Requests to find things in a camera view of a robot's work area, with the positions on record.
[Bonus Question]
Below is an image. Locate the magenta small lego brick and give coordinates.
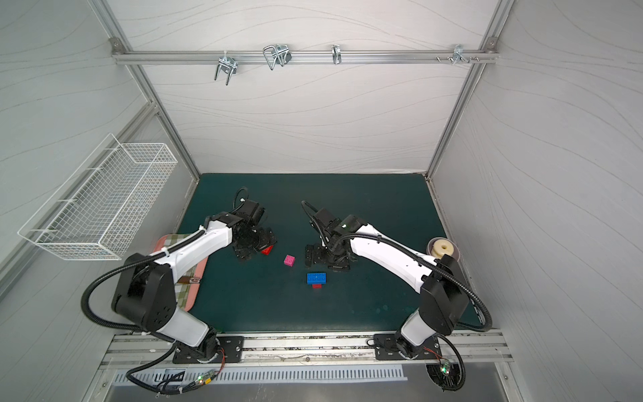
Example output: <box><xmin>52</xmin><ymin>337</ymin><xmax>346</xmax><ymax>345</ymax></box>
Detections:
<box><xmin>284</xmin><ymin>255</ymin><xmax>296</xmax><ymax>266</ymax></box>

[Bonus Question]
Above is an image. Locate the metal u-bolt clamp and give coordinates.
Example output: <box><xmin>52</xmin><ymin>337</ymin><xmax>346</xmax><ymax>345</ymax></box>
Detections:
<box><xmin>214</xmin><ymin>54</ymin><xmax>238</xmax><ymax>85</ymax></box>
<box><xmin>262</xmin><ymin>45</ymin><xmax>292</xmax><ymax>70</ymax></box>

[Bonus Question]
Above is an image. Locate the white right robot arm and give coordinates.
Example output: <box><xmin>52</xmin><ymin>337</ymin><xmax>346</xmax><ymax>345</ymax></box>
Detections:
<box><xmin>306</xmin><ymin>208</ymin><xmax>470</xmax><ymax>347</ymax></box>

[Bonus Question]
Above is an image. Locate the cream ring toy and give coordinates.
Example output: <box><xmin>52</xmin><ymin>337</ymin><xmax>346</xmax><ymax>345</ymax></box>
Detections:
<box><xmin>430</xmin><ymin>239</ymin><xmax>458</xmax><ymax>259</ymax></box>

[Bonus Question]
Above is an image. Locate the aluminium top crossbar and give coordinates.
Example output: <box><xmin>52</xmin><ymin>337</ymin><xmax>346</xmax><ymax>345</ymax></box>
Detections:
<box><xmin>112</xmin><ymin>48</ymin><xmax>500</xmax><ymax>65</ymax></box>

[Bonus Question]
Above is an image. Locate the metal u-bolt clamp middle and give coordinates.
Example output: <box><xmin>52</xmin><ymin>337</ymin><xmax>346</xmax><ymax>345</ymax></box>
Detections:
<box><xmin>262</xmin><ymin>45</ymin><xmax>292</xmax><ymax>70</ymax></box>

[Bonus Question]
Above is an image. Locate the metal bracket right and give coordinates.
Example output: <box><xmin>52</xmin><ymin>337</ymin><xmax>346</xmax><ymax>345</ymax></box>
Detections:
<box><xmin>435</xmin><ymin>45</ymin><xmax>481</xmax><ymax>65</ymax></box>

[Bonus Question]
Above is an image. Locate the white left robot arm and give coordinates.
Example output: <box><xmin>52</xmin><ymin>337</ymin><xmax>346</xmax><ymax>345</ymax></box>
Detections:
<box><xmin>112</xmin><ymin>200</ymin><xmax>276</xmax><ymax>348</ymax></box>

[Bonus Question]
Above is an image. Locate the pink plastic tray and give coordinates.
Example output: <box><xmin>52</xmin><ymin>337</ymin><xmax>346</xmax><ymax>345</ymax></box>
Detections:
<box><xmin>150</xmin><ymin>233</ymin><xmax>208</xmax><ymax>313</ymax></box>

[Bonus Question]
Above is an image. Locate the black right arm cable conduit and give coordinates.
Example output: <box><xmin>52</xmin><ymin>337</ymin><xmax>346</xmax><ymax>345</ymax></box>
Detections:
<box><xmin>326</xmin><ymin>233</ymin><xmax>494</xmax><ymax>333</ymax></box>

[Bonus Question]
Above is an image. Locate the white slotted cable duct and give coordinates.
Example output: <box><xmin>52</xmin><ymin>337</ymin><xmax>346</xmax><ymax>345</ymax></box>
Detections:
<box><xmin>133</xmin><ymin>364</ymin><xmax>408</xmax><ymax>386</ymax></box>

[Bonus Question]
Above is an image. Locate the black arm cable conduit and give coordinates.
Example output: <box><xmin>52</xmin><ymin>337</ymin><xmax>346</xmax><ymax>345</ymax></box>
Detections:
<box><xmin>326</xmin><ymin>233</ymin><xmax>494</xmax><ymax>333</ymax></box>
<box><xmin>80</xmin><ymin>228</ymin><xmax>207</xmax><ymax>333</ymax></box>

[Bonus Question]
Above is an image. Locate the red long lego brick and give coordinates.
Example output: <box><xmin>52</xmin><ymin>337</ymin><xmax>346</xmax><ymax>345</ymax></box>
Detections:
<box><xmin>261</xmin><ymin>246</ymin><xmax>274</xmax><ymax>256</ymax></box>

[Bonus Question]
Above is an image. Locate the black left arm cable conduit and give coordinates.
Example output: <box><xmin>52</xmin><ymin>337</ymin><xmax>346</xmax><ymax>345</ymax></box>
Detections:
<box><xmin>80</xmin><ymin>228</ymin><xmax>207</xmax><ymax>333</ymax></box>

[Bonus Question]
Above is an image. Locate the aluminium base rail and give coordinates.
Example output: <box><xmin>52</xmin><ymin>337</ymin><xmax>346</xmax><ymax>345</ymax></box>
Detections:
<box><xmin>99</xmin><ymin>329</ymin><xmax>514</xmax><ymax>370</ymax></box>

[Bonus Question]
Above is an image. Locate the metal u-bolt clamp left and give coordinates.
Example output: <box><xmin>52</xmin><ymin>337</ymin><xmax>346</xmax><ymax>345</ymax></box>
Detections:
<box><xmin>214</xmin><ymin>54</ymin><xmax>238</xmax><ymax>85</ymax></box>

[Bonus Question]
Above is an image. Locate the dark blue long lego brick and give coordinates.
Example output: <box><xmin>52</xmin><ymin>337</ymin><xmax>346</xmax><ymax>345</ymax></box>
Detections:
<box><xmin>306</xmin><ymin>273</ymin><xmax>327</xmax><ymax>286</ymax></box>

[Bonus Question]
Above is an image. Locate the metal bracket small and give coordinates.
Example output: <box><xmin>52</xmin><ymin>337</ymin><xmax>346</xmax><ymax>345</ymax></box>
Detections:
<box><xmin>332</xmin><ymin>45</ymin><xmax>342</xmax><ymax>65</ymax></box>

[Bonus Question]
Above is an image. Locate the mauve bowl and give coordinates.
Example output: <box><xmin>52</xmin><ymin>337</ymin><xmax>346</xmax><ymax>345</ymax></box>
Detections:
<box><xmin>426</xmin><ymin>237</ymin><xmax>460</xmax><ymax>261</ymax></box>

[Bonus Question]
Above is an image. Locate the white wire basket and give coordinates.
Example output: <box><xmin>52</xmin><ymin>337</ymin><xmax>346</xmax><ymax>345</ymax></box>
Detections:
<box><xmin>18</xmin><ymin>134</ymin><xmax>177</xmax><ymax>261</ymax></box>

